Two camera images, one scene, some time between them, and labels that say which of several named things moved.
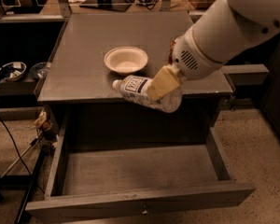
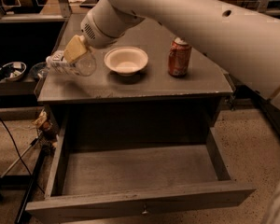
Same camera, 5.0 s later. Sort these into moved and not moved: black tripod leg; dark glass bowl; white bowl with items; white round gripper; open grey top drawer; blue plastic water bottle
Moved: white round gripper; blue plastic water bottle
Not moved: open grey top drawer; dark glass bowl; white bowl with items; black tripod leg
